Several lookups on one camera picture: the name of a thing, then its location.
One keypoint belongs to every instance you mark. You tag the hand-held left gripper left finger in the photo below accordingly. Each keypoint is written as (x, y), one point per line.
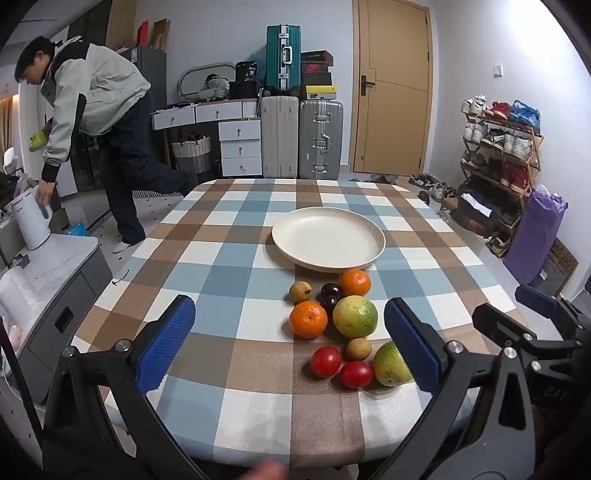
(167, 341)

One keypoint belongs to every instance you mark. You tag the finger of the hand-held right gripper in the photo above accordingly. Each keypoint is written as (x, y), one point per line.
(496, 318)
(535, 297)

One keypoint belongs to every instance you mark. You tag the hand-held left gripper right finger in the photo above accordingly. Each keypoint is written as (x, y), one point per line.
(410, 342)

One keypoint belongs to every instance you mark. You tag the green oval fruit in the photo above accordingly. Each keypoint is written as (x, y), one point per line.
(388, 367)

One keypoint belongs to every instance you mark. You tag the small brown round fruit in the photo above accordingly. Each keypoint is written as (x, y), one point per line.
(358, 348)

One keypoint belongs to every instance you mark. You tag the large yellow-green fruit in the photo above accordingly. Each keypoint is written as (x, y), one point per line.
(355, 316)

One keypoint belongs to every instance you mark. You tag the red tomato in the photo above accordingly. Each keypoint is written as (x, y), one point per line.
(326, 362)
(356, 374)

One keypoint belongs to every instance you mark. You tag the orange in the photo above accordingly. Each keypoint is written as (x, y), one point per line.
(308, 319)
(354, 282)

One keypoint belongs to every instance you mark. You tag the cream round plate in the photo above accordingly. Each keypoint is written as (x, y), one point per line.
(323, 235)

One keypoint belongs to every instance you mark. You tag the brown door mat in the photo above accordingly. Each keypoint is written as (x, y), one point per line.
(556, 267)

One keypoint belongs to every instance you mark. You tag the purple bag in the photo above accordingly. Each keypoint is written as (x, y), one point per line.
(533, 235)

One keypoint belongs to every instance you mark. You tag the grey side cabinet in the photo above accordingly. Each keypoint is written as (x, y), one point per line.
(60, 295)

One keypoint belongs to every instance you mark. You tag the small brown pear-shaped fruit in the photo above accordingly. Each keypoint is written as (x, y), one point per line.
(301, 291)

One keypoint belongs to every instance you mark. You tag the wooden shoe rack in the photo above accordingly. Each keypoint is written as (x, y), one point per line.
(533, 157)

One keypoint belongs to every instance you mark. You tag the scattered slippers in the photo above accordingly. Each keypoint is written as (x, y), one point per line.
(425, 182)

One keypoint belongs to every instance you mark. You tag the shoe rack with shoes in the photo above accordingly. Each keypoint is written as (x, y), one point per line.
(498, 138)

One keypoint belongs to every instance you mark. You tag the white electric kettle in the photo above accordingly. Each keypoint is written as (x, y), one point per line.
(28, 219)

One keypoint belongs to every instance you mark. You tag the wicker basket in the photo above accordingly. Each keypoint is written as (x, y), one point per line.
(191, 154)

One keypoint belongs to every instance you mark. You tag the white desk with drawers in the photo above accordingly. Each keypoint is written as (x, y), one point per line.
(235, 134)

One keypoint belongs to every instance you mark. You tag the silver suitcase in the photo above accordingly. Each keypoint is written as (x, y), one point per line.
(321, 138)

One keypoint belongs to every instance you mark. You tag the beige suitcase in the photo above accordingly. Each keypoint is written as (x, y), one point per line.
(279, 138)

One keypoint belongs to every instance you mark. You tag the small green object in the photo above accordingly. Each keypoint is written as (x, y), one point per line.
(37, 141)

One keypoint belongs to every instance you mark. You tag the wooden door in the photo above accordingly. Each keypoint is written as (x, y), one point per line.
(392, 92)

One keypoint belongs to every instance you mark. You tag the black bag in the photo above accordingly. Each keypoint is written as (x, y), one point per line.
(246, 71)

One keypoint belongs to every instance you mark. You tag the red and black shoe box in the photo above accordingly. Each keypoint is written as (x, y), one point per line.
(316, 68)

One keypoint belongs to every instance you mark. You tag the teal suitcase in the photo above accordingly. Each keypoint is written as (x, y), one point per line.
(282, 60)

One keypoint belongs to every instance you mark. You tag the brown paper bag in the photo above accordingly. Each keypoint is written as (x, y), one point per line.
(160, 34)

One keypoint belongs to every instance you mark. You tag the red paper bag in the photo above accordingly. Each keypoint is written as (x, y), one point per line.
(144, 32)

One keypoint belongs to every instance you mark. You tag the cardboard box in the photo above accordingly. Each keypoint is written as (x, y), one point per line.
(121, 23)

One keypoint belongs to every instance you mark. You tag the oval mirror frame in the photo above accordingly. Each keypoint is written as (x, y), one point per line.
(184, 78)

